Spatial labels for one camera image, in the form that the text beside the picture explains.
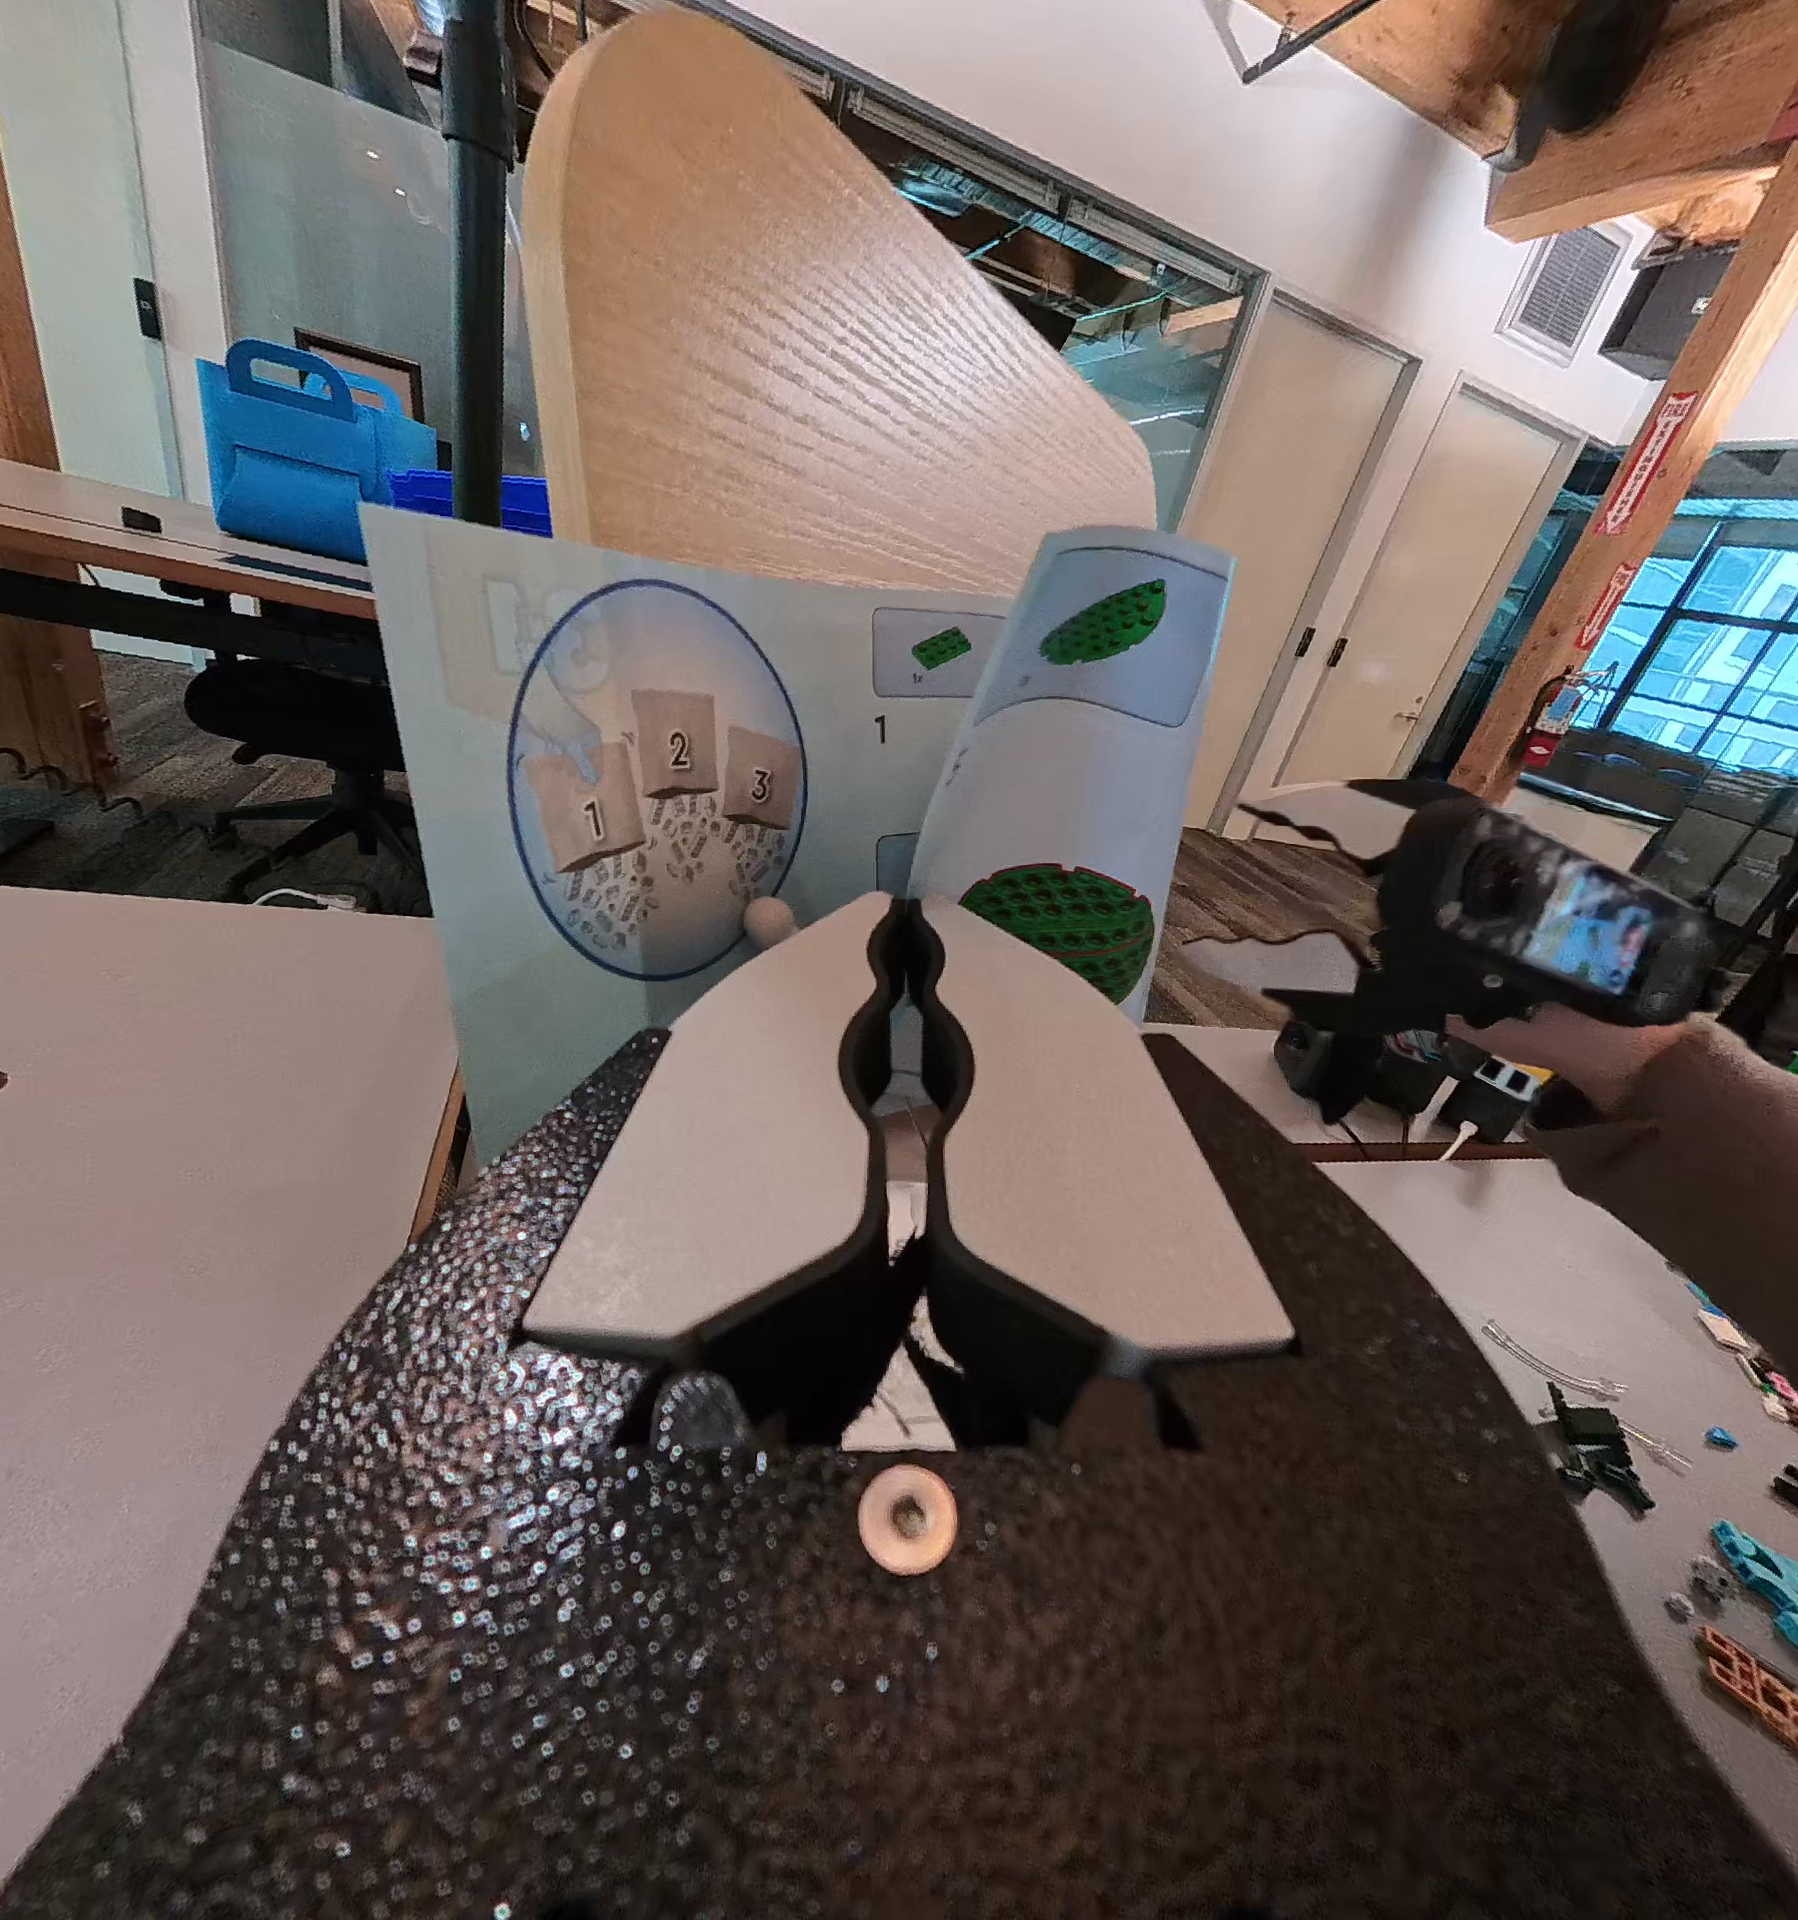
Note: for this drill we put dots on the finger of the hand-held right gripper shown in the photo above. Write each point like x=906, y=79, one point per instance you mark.
x=1291, y=940
x=1350, y=808

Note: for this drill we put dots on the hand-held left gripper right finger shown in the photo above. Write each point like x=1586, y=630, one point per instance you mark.
x=1126, y=1172

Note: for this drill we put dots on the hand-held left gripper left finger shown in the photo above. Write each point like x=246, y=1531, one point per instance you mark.
x=722, y=1155

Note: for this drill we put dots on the lego instruction booklet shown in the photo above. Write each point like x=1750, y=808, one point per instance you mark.
x=437, y=719

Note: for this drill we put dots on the person's right forearm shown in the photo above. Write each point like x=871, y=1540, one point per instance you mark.
x=1726, y=1186

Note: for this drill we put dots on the clear plastic lego piece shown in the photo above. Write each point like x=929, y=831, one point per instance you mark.
x=1551, y=1358

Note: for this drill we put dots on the black lego piece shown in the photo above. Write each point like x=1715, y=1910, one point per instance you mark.
x=1600, y=1449

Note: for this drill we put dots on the teal lego piece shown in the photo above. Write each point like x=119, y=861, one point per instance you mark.
x=1783, y=1589

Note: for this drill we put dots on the brown lattice lego piece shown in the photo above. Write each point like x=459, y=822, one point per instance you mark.
x=1756, y=1690

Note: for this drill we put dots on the person's right hand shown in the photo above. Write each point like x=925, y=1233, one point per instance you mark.
x=1558, y=1050

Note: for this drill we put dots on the red fire extinguisher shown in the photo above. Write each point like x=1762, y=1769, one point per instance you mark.
x=1551, y=725

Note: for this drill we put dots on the white door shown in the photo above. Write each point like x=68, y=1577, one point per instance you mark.
x=1291, y=522
x=1441, y=604

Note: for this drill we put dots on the black charging dock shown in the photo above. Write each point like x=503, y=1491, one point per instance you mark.
x=1497, y=1101

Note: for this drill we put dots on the large paned window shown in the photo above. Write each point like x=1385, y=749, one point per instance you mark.
x=1726, y=647

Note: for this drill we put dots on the glass partition window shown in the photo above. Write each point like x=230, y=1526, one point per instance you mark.
x=1110, y=300

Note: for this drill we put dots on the black office chair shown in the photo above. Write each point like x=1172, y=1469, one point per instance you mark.
x=302, y=703

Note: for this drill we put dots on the blue storage bin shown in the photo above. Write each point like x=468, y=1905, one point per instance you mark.
x=461, y=502

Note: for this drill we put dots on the large rounded wooden divider panel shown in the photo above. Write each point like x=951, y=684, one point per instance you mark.
x=779, y=373

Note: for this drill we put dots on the blue plastic tote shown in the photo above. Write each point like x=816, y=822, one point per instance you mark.
x=282, y=467

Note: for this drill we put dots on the wooden desk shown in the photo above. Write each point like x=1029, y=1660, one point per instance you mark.
x=60, y=518

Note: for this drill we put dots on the black pole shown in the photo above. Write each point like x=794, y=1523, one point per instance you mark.
x=474, y=257

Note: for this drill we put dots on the red small post sign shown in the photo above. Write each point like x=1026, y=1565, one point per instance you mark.
x=1601, y=609

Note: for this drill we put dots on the red vertical post sign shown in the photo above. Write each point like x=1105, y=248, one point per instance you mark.
x=1644, y=467

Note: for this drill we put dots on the wall air vent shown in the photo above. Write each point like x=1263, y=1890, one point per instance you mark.
x=1567, y=289

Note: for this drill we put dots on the black wall speaker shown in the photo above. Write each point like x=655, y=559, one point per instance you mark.
x=1665, y=316

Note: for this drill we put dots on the black wall card reader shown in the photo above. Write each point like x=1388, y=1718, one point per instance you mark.
x=145, y=309

